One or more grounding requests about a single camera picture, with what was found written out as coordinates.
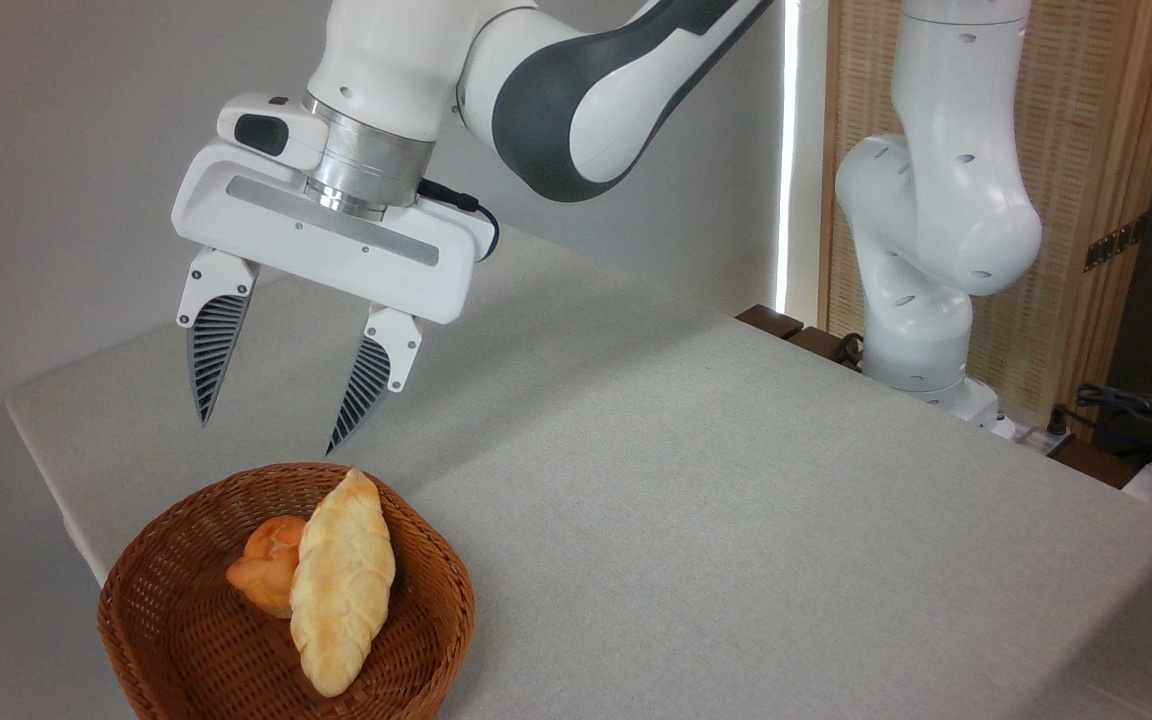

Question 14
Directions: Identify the round knotted bread roll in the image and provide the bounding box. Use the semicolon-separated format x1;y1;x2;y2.
226;515;309;619

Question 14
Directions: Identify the dark brown wooden board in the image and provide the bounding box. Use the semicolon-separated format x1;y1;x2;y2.
736;304;1137;491

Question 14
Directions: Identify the dark metal screen hinge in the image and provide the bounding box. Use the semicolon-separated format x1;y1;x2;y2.
1084;212;1150;273

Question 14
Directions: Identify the long braided bread loaf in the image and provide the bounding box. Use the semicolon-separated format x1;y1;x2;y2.
289;467;398;699

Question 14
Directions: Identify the black cable bundle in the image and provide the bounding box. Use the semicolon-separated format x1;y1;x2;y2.
1076;383;1152;471

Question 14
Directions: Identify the brown wicker basket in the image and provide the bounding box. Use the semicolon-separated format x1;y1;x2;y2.
97;462;477;720

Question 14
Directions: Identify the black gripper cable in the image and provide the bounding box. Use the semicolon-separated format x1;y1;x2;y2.
418;178;502;263

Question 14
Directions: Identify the grey tablecloth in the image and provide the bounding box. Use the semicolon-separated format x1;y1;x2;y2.
4;225;1152;720

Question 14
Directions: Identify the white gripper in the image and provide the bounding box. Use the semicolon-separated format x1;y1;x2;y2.
171;140;497;457

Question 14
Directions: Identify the wooden bamboo folding screen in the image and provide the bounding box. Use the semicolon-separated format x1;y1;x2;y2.
816;0;1152;431

